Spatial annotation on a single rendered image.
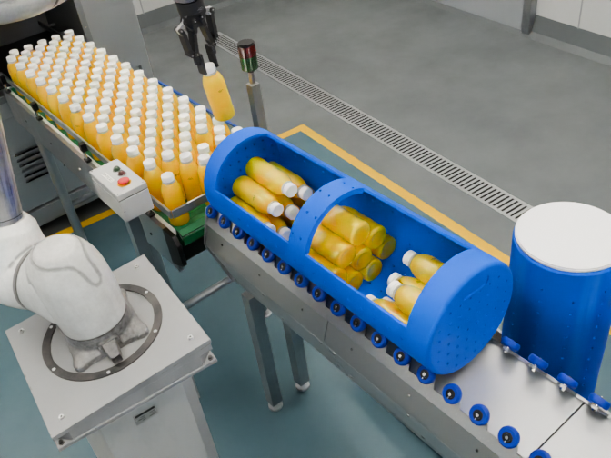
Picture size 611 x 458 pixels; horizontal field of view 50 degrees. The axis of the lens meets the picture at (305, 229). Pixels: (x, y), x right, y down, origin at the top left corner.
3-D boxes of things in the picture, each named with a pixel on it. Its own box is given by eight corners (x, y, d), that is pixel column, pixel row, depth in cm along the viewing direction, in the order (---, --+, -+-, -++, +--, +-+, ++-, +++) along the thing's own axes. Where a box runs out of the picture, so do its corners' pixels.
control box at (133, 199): (125, 223, 202) (116, 195, 195) (98, 196, 215) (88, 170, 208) (155, 208, 206) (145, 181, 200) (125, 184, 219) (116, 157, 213)
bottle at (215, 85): (211, 116, 207) (194, 72, 195) (228, 106, 209) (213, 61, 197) (222, 124, 203) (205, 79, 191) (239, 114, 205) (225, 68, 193)
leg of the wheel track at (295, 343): (301, 393, 268) (280, 281, 229) (293, 385, 271) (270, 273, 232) (312, 385, 270) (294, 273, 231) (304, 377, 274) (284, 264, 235)
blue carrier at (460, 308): (426, 399, 146) (429, 306, 128) (212, 229, 202) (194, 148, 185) (508, 332, 159) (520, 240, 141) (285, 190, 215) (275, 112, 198)
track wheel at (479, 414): (490, 413, 137) (495, 412, 139) (473, 400, 140) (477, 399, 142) (480, 431, 138) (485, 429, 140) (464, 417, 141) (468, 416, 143)
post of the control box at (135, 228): (192, 403, 270) (123, 207, 208) (186, 396, 273) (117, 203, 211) (200, 397, 272) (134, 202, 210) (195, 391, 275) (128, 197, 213)
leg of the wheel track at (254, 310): (274, 414, 261) (248, 302, 223) (265, 405, 265) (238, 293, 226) (285, 405, 264) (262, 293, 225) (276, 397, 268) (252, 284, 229)
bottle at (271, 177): (250, 153, 190) (285, 174, 179) (266, 158, 195) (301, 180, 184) (240, 174, 191) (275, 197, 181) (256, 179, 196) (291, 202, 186)
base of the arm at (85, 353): (82, 386, 146) (72, 371, 142) (56, 325, 161) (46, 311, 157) (157, 343, 151) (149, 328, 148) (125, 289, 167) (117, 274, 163)
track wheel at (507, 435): (520, 435, 132) (525, 433, 134) (502, 422, 135) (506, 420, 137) (510, 453, 133) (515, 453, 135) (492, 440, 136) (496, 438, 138)
